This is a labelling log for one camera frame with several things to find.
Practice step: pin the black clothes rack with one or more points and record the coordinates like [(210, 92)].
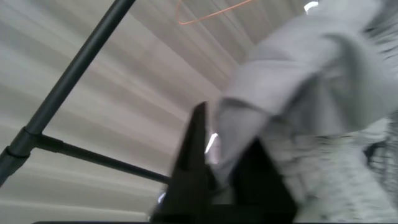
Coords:
[(71, 71)]

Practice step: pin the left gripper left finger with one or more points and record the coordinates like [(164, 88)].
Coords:
[(189, 186)]

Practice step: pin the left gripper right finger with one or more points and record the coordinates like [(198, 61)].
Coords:
[(258, 193)]

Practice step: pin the pale grey shorts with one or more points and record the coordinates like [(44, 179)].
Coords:
[(311, 77)]

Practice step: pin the pink clothes hanger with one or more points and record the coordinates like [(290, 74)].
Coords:
[(217, 12)]

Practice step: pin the white curtain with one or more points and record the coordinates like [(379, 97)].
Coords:
[(140, 93)]

